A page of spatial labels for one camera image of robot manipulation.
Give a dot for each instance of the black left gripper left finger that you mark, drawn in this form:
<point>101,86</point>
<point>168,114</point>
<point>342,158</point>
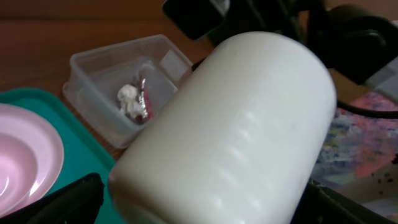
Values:
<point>78,202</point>

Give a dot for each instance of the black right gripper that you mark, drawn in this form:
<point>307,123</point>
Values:
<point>219,20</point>

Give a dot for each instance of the pink bowl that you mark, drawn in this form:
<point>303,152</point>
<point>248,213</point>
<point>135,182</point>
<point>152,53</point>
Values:
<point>18,172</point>

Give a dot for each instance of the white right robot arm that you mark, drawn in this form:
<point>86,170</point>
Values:
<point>357,40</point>

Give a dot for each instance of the red snack wrapper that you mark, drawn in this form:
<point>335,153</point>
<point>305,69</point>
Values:
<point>144,101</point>

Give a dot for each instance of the teal plastic serving tray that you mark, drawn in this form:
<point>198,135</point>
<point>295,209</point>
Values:
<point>82,153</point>

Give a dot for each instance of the large white round plate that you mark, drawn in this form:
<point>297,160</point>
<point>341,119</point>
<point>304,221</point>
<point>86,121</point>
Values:
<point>44,141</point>

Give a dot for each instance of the white plastic cup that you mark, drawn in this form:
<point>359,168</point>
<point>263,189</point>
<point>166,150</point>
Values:
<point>236,144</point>

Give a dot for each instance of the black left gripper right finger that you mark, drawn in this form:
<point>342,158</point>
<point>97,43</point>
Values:
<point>322,205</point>

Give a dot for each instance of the clear plastic waste bin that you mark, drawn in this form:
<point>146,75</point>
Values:
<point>97,75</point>

